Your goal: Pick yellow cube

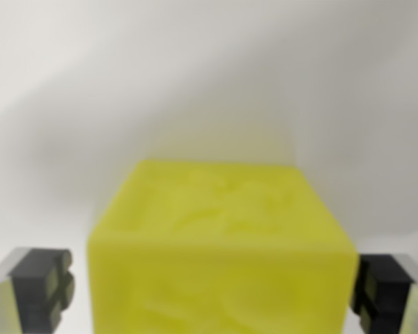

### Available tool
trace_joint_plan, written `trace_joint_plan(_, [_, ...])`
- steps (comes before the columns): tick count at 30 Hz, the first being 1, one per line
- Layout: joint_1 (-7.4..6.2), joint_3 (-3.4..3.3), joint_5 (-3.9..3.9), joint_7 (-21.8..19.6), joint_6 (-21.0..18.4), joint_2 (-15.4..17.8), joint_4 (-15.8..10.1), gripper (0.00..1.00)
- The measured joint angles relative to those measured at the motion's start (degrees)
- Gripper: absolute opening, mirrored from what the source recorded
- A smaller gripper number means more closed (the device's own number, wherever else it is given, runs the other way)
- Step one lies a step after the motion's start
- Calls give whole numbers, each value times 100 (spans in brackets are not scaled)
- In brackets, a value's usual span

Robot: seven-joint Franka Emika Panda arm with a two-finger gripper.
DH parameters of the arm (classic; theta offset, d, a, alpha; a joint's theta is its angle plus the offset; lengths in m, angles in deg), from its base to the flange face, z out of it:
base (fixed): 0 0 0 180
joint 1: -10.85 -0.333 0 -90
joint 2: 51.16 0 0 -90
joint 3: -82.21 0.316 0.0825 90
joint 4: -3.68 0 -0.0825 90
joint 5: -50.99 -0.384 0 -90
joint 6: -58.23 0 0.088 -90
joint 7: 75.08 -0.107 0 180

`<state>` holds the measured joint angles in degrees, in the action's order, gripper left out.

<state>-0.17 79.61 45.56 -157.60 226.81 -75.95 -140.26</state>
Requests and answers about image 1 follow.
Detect black silver gripper left finger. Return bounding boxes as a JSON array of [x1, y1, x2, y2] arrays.
[[0, 247, 76, 334]]

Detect black silver gripper right finger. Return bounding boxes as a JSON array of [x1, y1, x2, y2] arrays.
[[349, 253, 418, 334]]

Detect yellow embossed cube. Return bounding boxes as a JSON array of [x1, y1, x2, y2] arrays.
[[85, 159, 359, 334]]

